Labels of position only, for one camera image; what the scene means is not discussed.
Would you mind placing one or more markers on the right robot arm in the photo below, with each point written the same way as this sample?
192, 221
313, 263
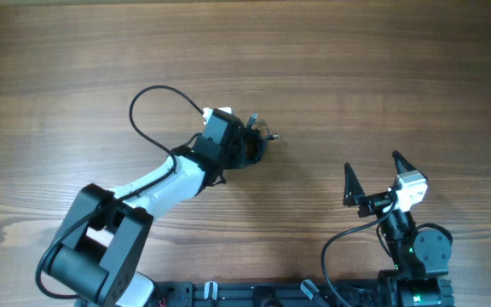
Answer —
419, 252

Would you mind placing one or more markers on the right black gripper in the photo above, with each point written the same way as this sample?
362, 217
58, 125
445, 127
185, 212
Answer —
355, 191

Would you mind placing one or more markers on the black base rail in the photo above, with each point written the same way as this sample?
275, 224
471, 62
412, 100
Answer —
354, 293

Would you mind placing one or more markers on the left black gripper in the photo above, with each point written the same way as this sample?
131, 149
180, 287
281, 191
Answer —
237, 146

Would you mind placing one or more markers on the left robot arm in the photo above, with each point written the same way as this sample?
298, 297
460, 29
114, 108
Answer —
97, 248

